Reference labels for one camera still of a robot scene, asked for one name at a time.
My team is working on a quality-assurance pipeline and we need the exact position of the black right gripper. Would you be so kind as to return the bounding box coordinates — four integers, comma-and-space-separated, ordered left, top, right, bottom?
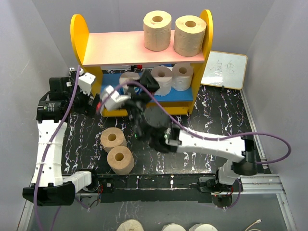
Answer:
118, 69, 160, 141

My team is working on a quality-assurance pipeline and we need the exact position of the white paper roll sheet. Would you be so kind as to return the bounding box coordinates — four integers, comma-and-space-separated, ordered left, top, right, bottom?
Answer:
151, 66, 173, 96

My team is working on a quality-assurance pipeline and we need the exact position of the blue paper roll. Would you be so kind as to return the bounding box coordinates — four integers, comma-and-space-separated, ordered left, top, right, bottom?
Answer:
119, 72, 140, 94

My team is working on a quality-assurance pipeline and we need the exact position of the white paper roll plain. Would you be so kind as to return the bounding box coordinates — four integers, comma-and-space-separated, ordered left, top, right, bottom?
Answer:
172, 63, 194, 91

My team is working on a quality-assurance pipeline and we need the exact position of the brown paper roll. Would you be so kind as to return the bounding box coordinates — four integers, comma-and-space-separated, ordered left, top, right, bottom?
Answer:
173, 15, 207, 57
107, 146, 134, 175
143, 10, 172, 51
100, 127, 127, 153

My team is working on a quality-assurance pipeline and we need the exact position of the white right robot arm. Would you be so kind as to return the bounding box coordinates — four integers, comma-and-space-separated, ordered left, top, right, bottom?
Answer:
122, 69, 257, 193

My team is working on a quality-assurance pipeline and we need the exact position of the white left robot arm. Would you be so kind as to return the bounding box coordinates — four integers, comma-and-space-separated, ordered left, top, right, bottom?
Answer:
22, 74, 100, 206

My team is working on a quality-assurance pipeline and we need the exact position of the yellow shelf with coloured boards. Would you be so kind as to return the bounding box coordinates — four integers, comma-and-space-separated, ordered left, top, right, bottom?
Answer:
70, 9, 213, 115

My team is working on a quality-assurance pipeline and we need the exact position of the red and black marker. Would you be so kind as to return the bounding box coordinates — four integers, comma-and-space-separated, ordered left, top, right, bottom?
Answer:
130, 65, 142, 71

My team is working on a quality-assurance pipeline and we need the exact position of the blue whiteboard eraser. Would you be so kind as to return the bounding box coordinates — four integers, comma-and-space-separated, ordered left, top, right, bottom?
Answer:
159, 64, 173, 67

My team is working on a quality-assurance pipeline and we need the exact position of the white roll bottom middle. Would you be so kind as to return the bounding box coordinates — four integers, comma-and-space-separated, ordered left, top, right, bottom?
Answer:
162, 223, 186, 231

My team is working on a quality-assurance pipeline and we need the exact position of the white roll bottom right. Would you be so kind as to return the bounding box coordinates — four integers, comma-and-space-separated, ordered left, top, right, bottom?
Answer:
189, 223, 218, 231

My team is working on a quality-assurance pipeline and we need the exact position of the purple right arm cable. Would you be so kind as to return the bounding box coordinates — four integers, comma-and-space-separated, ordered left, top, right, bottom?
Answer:
97, 81, 292, 209

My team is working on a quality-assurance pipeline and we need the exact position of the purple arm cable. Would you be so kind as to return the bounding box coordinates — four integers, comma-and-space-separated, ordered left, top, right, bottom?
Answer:
97, 81, 292, 209
33, 65, 99, 231

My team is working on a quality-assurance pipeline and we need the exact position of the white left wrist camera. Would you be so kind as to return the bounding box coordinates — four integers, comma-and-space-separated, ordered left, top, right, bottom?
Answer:
78, 73, 96, 96

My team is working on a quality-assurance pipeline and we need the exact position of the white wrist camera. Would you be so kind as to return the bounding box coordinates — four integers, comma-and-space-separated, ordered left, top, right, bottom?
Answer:
98, 85, 130, 113
78, 73, 96, 96

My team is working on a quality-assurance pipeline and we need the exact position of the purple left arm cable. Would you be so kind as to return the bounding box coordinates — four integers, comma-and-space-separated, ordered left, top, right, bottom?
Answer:
33, 65, 99, 231

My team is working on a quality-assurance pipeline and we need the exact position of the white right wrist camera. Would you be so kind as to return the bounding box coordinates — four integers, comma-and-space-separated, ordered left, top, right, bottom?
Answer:
98, 85, 130, 113

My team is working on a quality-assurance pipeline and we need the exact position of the small whiteboard with yellow frame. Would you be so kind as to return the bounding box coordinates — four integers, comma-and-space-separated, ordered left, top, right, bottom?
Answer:
201, 51, 248, 90

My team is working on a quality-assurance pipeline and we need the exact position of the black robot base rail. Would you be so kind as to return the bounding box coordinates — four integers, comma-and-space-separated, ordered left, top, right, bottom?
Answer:
93, 173, 244, 204

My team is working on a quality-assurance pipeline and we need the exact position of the white cable bottom right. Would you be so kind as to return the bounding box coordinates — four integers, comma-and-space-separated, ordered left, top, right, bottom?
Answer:
245, 218, 262, 231

